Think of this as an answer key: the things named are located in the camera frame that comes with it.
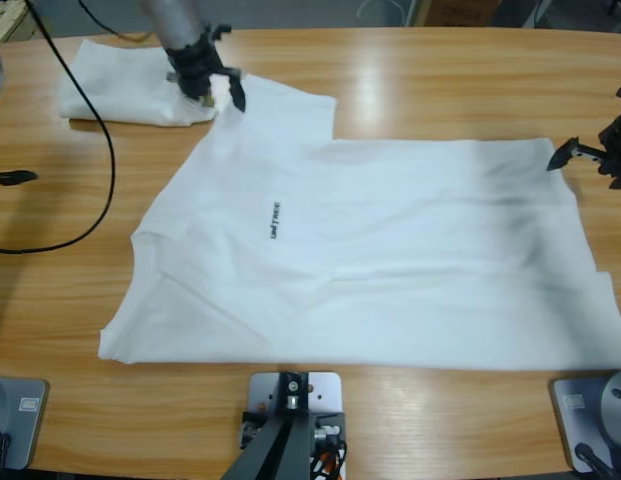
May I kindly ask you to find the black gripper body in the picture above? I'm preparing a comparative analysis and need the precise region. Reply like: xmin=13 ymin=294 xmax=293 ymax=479
xmin=596 ymin=109 xmax=621 ymax=191
xmin=164 ymin=22 xmax=231 ymax=101

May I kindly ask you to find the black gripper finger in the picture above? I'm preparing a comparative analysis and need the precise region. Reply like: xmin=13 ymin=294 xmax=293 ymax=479
xmin=217 ymin=66 xmax=248 ymax=114
xmin=546 ymin=135 xmax=605 ymax=172

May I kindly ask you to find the white t-shirt with black logo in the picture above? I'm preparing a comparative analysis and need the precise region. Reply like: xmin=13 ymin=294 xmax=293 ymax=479
xmin=97 ymin=72 xmax=621 ymax=372

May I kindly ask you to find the folded white t-shirt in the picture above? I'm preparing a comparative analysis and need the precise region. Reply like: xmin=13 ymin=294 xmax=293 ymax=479
xmin=57 ymin=38 xmax=231 ymax=126

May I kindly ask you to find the grey metal stand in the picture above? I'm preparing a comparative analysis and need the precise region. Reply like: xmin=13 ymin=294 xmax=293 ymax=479
xmin=519 ymin=0 xmax=549 ymax=30

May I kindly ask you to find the brown cardboard box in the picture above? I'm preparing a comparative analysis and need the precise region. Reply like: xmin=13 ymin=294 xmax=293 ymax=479
xmin=432 ymin=0 xmax=502 ymax=27

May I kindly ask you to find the wooden pallet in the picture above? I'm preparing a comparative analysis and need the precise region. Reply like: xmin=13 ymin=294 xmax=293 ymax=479
xmin=0 ymin=0 xmax=41 ymax=44

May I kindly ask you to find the long black arm cable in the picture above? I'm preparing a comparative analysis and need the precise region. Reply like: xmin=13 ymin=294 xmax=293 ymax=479
xmin=0 ymin=0 xmax=116 ymax=255

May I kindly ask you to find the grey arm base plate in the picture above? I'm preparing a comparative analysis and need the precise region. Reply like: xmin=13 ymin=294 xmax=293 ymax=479
xmin=0 ymin=377 xmax=50 ymax=470
xmin=548 ymin=375 xmax=621 ymax=474

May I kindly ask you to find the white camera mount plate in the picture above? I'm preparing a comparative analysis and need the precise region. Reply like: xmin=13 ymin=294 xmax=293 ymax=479
xmin=247 ymin=370 xmax=344 ymax=416

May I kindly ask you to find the black mount clamp bracket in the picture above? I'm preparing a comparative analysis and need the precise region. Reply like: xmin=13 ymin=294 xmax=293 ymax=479
xmin=239 ymin=409 xmax=349 ymax=480

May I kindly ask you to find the dark camera mount post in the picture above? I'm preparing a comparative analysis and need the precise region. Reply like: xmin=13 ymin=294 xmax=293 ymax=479
xmin=224 ymin=370 xmax=312 ymax=480

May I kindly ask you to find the orange cable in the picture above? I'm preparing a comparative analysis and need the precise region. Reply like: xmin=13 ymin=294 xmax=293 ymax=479
xmin=309 ymin=447 xmax=347 ymax=480

